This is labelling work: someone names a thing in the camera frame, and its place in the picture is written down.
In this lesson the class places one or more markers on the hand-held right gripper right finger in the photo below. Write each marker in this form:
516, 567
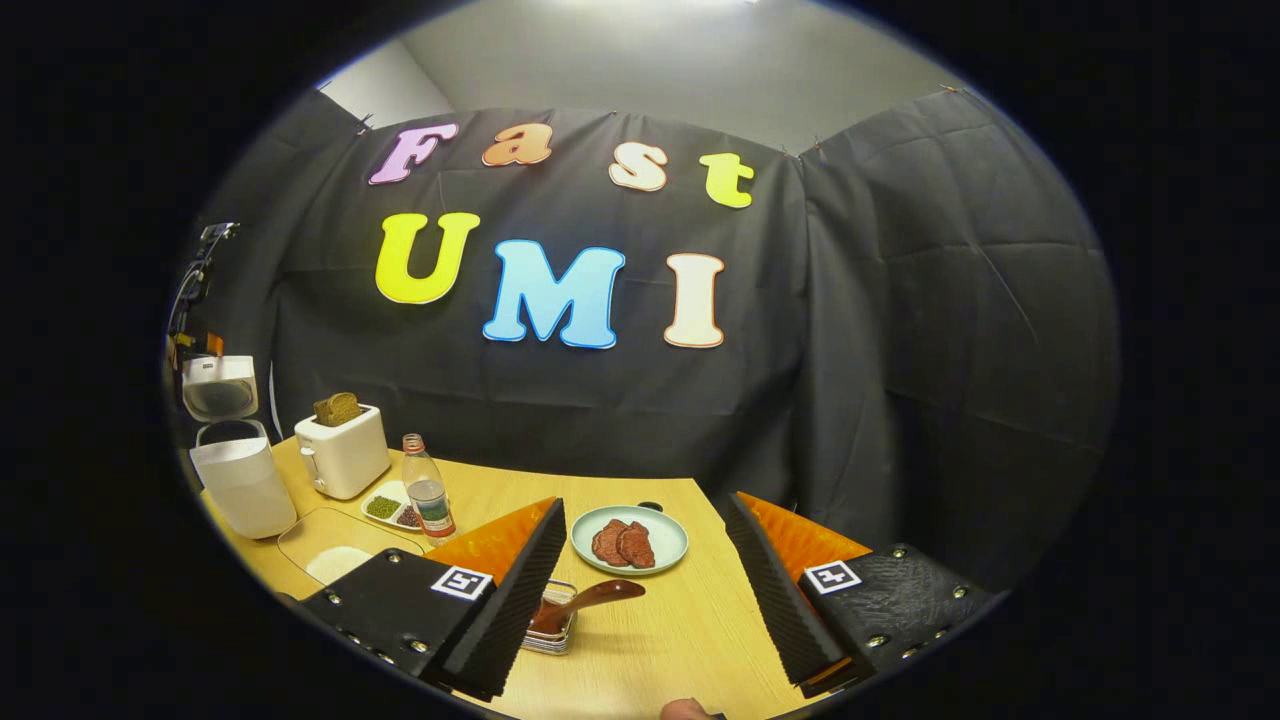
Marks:
775, 600

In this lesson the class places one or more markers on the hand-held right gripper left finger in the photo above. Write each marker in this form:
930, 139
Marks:
515, 600

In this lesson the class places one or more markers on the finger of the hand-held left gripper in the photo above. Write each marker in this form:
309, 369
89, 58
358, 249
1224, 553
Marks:
214, 345

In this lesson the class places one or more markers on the brown wooden spoon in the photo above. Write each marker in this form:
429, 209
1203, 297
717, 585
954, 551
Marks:
600, 595

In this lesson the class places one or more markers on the white rice cooker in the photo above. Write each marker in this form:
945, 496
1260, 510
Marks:
245, 485

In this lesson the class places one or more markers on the clear box of white rice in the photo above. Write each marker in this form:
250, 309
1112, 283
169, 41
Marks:
335, 560

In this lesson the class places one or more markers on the brown meat slice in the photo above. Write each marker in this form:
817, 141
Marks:
605, 545
640, 547

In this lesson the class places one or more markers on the green plate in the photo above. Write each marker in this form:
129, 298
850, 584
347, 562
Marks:
670, 540

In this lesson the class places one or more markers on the clear plastic bottle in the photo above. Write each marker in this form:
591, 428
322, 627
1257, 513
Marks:
432, 500

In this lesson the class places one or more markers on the brown bread slice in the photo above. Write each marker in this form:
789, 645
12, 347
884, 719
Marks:
338, 408

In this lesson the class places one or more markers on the divided white dish of beans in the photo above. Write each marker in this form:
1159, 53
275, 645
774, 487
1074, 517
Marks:
385, 507

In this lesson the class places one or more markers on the white toaster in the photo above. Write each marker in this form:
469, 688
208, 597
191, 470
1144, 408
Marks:
345, 455

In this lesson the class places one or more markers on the black backdrop cloth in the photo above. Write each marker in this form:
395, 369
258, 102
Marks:
900, 350

